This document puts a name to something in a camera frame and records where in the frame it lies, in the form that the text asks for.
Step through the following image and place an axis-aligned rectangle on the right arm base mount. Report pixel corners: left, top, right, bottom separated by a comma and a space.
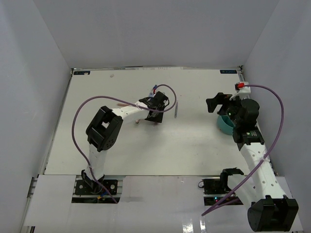
198, 168, 244, 206

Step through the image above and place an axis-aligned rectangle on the purple clear gel pen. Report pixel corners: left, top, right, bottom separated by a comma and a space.
174, 100, 178, 118

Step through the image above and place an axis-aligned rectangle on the teal round organizer container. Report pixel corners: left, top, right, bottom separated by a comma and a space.
217, 116, 234, 135

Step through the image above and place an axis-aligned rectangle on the black XDOF label right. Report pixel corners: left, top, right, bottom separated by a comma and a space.
220, 69, 237, 74

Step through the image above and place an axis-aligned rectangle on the clear blue spray bottle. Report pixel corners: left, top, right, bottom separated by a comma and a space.
149, 85, 157, 97

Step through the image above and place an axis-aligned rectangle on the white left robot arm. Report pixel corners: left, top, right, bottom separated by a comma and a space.
83, 92, 221, 194

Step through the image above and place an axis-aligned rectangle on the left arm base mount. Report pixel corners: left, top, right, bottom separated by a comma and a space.
71, 170, 122, 204

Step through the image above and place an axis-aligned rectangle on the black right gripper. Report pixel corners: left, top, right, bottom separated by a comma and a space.
206, 93, 245, 127

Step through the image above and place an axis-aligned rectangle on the black xdof label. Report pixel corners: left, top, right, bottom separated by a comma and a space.
73, 71, 90, 75
220, 69, 237, 74

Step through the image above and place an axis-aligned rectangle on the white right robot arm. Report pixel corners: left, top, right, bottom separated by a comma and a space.
206, 92, 299, 232

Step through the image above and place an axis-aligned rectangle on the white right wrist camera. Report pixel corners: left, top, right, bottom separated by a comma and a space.
230, 82, 251, 100

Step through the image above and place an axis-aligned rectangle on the black XDOF label left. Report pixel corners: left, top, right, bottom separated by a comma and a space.
73, 71, 90, 75

